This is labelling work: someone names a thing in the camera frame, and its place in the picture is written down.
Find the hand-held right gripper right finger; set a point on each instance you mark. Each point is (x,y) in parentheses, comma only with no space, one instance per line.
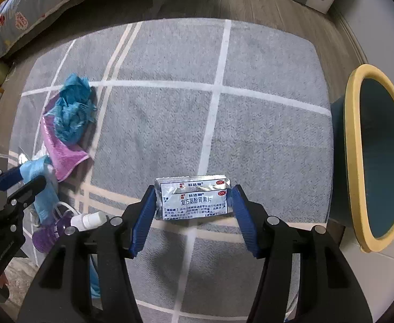
(245,218)

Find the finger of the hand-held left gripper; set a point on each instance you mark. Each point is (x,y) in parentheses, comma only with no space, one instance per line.
(28,188)
(10,179)

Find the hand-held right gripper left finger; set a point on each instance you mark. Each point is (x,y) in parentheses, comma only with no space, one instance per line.
(143,215)

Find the light blue face mask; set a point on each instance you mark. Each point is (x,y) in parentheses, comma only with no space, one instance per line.
(94,276)
(45,202)

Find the purple towel cloth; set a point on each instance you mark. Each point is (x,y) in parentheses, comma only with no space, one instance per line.
(62,161)

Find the purple plastic container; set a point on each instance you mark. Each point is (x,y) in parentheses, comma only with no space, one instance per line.
(47,237)

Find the silver foil medicine packet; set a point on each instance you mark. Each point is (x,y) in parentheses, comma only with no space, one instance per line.
(193,198)

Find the small white plastic bottle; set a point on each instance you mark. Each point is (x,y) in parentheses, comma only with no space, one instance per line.
(86,221)

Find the blue cloth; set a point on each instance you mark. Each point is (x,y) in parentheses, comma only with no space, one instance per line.
(72,107)

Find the teal bin with yellow rim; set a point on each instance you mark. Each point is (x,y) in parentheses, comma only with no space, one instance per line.
(382,158)

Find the grey rug, white stripes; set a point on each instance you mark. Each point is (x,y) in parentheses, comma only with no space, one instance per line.
(267,141)

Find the bed with cartoon duvet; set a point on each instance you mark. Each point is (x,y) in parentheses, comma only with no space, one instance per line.
(32,6)

